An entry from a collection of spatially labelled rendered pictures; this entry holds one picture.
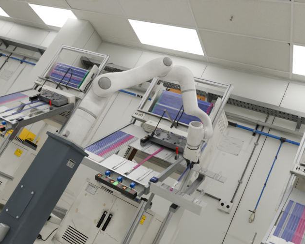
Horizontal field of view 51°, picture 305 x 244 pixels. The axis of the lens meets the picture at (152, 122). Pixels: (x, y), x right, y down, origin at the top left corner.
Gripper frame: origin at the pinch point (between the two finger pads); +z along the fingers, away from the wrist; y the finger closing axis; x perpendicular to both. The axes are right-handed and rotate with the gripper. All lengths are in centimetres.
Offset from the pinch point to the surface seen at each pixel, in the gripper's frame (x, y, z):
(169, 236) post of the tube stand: 30.4, -5.2, 35.0
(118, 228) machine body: 26, 38, 61
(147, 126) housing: -49, 64, 20
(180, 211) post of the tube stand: 16.6, -4.7, 24.7
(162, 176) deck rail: 0.9, 18.4, 18.8
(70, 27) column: -248, 352, 29
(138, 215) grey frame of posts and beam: 33.3, 16.7, 26.5
